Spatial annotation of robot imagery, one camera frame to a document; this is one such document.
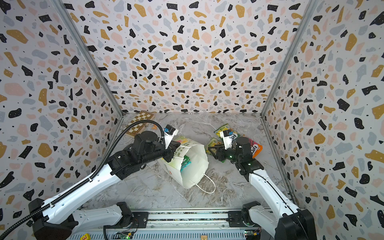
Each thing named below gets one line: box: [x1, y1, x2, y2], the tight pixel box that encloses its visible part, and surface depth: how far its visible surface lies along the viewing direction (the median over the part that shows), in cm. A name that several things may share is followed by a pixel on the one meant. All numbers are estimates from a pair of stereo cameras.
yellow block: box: [79, 233, 91, 240], surface depth 69 cm
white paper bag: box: [157, 136, 216, 194], surface depth 81 cm
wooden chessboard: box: [124, 110, 154, 137], surface depth 112 cm
